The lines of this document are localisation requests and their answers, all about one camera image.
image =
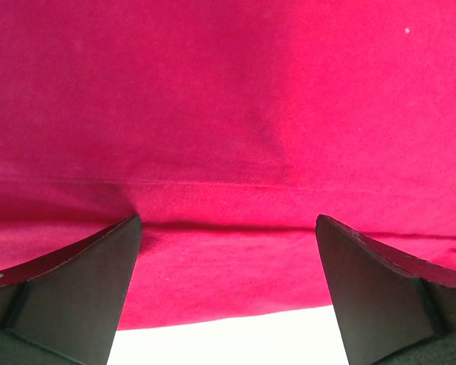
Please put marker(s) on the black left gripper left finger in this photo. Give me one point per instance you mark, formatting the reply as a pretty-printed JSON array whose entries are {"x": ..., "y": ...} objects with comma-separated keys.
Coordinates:
[{"x": 64, "y": 307}]

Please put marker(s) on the magenta t shirt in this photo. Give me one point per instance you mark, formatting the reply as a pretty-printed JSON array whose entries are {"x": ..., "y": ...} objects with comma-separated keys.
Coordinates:
[{"x": 228, "y": 127}]

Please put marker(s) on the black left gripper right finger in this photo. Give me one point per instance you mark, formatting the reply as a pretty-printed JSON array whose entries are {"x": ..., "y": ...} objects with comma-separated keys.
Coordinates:
[{"x": 391, "y": 307}]

